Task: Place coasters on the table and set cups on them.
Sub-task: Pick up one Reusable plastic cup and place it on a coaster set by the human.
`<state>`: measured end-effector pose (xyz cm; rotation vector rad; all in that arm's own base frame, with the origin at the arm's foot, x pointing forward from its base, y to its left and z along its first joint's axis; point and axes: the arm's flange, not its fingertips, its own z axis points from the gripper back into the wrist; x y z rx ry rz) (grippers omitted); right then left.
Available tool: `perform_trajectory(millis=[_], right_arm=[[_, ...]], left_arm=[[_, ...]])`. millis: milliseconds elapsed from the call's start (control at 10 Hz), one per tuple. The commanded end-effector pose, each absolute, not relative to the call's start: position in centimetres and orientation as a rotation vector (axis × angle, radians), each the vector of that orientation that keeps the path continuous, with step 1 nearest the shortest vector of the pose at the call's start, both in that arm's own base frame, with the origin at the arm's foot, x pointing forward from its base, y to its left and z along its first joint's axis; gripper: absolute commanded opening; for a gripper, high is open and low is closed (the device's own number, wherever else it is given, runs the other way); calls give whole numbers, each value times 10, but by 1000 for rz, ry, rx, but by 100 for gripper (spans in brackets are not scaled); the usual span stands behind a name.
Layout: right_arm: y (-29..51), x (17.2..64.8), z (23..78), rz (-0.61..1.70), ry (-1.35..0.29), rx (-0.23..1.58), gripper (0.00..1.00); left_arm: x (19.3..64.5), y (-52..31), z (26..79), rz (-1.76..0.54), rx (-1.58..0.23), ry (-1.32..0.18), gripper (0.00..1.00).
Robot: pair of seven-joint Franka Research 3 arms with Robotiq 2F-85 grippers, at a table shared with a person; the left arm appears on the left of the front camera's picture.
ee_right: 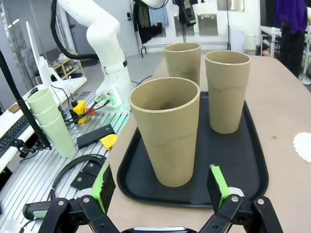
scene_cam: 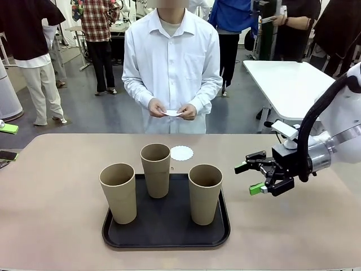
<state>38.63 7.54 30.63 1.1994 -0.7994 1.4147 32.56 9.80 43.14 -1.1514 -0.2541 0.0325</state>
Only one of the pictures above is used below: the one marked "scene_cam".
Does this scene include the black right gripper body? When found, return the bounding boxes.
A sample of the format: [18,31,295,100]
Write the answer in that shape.
[272,145,300,181]

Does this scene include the tall beige cup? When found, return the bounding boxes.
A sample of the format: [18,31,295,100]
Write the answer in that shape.
[188,164,223,226]
[140,143,171,199]
[99,163,138,225]

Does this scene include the person's left forearm white sleeve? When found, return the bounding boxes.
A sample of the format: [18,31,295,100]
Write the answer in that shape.
[191,75,223,115]

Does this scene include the person's right forearm white sleeve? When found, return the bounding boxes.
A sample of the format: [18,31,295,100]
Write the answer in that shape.
[121,75,156,112]

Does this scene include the person's left hand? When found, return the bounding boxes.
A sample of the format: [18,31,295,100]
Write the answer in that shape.
[177,104,197,121]

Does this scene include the person's right hand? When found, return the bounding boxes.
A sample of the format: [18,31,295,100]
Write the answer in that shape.
[147,98,168,118]

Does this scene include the white cylindrical appliance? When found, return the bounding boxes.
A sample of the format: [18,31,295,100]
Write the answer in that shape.
[0,59,24,123]

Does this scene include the white folding table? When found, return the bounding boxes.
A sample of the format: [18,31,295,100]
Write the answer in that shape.
[243,60,337,134]

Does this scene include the person in grey trousers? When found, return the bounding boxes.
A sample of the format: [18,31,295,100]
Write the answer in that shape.
[42,16,68,89]

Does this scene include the person black top beige trousers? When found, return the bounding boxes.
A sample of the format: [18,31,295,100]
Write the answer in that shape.
[0,0,68,126]

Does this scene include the black plastic tray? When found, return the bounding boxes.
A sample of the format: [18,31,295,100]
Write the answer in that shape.
[102,173,231,249]

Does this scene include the black hanging bag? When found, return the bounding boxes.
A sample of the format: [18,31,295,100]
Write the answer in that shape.
[244,29,256,52]

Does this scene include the light background desk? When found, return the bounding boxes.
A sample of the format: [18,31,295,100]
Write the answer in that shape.
[65,25,91,71]

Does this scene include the person in white shirt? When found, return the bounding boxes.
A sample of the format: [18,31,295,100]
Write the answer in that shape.
[121,0,223,135]

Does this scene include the person in black holding paper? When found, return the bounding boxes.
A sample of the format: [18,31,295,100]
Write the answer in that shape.
[272,0,314,62]

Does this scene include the person in plaid shirt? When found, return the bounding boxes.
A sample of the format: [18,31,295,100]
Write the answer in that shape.
[70,0,121,96]

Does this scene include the person in dark loose clothing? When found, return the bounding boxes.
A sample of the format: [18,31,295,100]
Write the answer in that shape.
[312,0,361,79]

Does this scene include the person in blue jacket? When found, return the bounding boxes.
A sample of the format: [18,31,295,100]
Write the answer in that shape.
[208,0,259,97]

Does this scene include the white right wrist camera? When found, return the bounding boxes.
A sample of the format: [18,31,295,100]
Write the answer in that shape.
[271,120,301,150]

